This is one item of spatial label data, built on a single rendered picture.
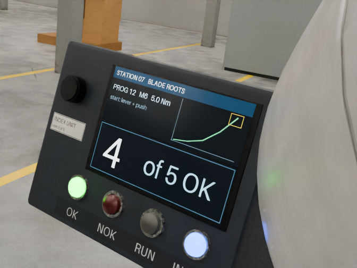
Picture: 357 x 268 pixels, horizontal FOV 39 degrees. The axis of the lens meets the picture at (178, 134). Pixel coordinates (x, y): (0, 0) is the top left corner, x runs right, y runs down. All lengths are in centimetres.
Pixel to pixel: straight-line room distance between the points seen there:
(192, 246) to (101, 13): 802
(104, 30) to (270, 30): 268
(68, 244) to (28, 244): 19
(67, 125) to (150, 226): 15
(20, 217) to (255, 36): 581
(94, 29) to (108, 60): 792
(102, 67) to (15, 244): 214
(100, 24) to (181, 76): 792
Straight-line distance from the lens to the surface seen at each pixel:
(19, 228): 276
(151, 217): 46
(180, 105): 45
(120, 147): 49
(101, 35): 838
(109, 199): 49
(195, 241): 43
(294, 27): 785
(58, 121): 55
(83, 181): 52
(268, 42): 795
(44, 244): 262
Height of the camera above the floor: 133
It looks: 17 degrees down
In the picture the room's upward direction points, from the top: 7 degrees clockwise
